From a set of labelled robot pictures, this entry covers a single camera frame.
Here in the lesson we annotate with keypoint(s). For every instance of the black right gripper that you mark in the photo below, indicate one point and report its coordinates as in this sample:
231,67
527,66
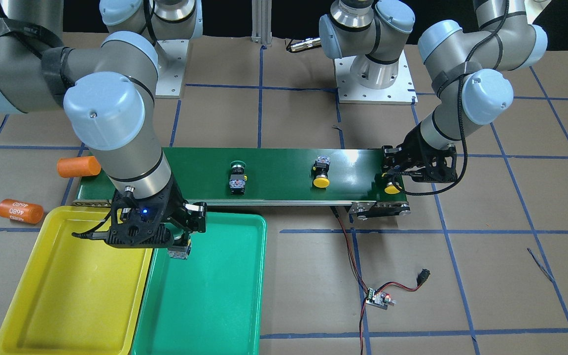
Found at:
178,201

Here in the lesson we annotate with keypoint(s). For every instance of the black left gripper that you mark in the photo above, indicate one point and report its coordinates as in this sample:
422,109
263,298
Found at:
416,146

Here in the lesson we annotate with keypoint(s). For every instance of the yellow push button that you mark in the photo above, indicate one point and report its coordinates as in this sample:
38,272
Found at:
320,170
392,187

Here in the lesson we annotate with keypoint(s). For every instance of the lone green push button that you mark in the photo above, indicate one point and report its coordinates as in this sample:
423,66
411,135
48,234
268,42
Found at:
237,178

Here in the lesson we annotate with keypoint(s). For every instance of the plain orange cylinder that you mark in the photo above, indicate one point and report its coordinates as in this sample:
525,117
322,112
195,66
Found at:
78,167

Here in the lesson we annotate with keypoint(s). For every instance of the orange cylinder with white numbers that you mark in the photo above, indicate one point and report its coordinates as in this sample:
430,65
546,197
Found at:
21,211

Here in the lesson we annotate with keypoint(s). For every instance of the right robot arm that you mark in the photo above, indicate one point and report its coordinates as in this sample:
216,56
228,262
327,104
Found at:
108,94

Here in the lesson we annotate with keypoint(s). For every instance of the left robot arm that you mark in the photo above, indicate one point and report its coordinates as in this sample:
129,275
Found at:
465,68

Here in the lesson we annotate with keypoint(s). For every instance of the green conveyor belt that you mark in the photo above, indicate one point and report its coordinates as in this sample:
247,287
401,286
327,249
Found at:
283,177

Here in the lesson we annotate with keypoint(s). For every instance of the green tray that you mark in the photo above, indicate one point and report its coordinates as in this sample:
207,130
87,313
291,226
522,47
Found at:
210,303

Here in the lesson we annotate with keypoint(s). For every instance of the black barrel power connector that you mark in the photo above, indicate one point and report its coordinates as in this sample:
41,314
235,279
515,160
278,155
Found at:
422,277

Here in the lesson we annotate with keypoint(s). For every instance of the small controller circuit board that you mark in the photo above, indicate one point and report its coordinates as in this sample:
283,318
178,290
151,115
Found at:
379,299

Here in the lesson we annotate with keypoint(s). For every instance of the yellow tray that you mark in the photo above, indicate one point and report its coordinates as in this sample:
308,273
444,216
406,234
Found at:
75,297

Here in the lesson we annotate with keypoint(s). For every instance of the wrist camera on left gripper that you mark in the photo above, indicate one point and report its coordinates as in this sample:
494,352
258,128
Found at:
439,167

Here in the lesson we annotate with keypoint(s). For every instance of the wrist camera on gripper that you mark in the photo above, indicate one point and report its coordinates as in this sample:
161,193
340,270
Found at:
439,167
134,224

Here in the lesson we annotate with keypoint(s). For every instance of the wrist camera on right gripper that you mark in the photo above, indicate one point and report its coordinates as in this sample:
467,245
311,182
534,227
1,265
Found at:
134,224

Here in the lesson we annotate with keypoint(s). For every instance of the aluminium frame post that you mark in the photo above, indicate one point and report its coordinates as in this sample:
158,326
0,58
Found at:
261,22

